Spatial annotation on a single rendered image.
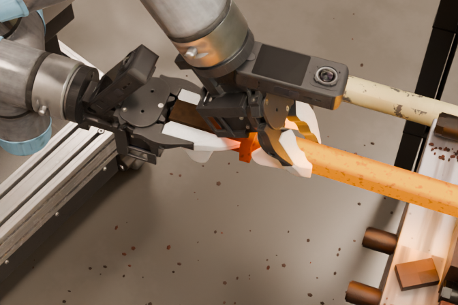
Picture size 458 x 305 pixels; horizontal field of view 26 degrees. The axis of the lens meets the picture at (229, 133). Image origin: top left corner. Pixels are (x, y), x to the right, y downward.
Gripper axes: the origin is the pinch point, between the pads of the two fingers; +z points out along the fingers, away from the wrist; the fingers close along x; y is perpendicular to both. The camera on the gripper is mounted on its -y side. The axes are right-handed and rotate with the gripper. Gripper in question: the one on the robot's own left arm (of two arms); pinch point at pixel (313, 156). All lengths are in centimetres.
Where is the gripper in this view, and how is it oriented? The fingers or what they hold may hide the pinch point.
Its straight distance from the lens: 114.3
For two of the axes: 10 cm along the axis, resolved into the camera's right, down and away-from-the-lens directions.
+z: 4.6, 6.0, 6.6
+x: -3.3, 8.0, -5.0
